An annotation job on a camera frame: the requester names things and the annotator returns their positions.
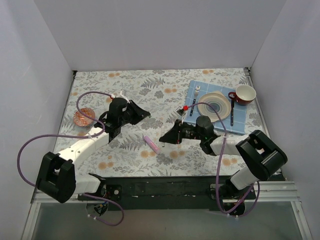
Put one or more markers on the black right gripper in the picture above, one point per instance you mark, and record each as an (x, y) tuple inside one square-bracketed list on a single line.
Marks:
[(179, 132)]

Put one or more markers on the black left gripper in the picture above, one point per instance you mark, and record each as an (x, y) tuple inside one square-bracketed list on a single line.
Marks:
[(130, 110)]

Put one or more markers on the pink highlighter pen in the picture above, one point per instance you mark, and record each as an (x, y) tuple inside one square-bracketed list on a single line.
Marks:
[(151, 144)]

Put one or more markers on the white green-tipped marker pen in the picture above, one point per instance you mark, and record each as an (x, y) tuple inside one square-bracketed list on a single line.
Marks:
[(162, 133)]

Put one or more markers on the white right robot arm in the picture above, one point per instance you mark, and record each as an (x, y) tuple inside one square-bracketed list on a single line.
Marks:
[(262, 156)]

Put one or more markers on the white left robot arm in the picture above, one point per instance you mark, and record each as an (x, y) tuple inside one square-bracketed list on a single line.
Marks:
[(58, 177)]

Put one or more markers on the red patterned small bowl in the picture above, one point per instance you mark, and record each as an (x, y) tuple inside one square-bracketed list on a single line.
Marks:
[(81, 120)]

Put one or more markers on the beige blue-ringed plate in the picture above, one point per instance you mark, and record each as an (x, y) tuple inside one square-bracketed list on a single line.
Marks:
[(214, 102)]

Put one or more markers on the blue checkered cloth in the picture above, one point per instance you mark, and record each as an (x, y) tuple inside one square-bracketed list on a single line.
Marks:
[(240, 111)]

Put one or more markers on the red white mug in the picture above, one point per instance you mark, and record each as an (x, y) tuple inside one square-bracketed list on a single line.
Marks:
[(243, 95)]

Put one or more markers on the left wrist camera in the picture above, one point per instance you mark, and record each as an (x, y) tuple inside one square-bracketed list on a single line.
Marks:
[(122, 94)]

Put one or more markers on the silver fork black handle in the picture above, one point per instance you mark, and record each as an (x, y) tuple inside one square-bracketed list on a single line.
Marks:
[(196, 92)]

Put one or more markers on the black-handled knife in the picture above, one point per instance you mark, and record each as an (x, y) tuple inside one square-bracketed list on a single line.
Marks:
[(232, 113)]

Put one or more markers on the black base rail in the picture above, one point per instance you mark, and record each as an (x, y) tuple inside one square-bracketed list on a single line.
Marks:
[(161, 193)]

